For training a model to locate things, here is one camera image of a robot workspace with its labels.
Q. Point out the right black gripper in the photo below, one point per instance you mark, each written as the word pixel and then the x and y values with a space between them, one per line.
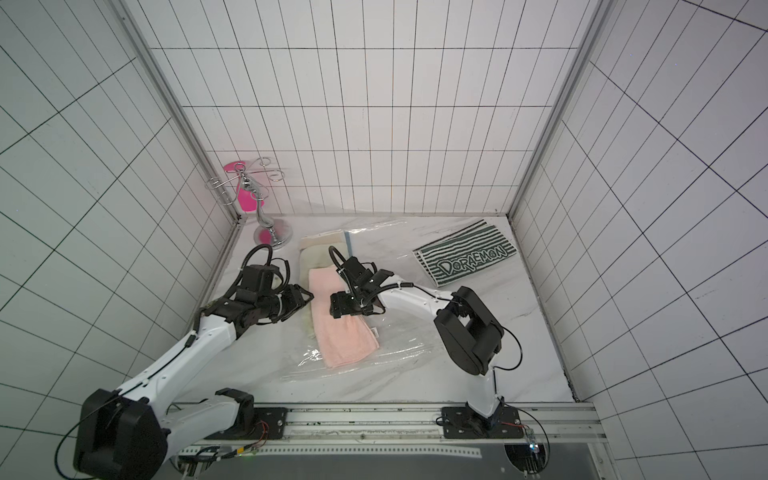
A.
pixel 346 303

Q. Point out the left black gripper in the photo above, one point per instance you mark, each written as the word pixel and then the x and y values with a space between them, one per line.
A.
pixel 295 297

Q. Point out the pink towel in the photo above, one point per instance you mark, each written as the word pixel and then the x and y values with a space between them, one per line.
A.
pixel 346 340

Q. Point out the light green towel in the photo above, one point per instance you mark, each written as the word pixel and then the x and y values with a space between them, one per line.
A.
pixel 316 270

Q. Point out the clear plastic vacuum bag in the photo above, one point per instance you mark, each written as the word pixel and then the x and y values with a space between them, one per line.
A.
pixel 404 340

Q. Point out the blue and cream towel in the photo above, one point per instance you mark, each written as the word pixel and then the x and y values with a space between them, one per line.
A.
pixel 339 238

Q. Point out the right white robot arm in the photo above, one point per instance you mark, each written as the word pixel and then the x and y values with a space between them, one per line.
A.
pixel 470 333

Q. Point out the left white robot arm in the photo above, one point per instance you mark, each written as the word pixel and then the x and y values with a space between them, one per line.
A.
pixel 129 432

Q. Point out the green striped Doraemon towel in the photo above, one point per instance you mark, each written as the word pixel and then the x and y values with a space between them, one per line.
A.
pixel 462 253

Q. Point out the chrome cup holder stand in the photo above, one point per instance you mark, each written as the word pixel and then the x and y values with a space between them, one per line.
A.
pixel 272 231

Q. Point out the pink plastic cup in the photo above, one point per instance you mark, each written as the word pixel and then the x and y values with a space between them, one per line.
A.
pixel 249 192

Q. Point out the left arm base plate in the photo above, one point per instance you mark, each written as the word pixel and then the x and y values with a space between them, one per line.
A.
pixel 266 424

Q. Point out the aluminium mounting rail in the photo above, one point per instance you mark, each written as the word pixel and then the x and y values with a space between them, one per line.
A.
pixel 360 420

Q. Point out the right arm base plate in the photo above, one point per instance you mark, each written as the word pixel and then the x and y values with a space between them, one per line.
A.
pixel 463 423

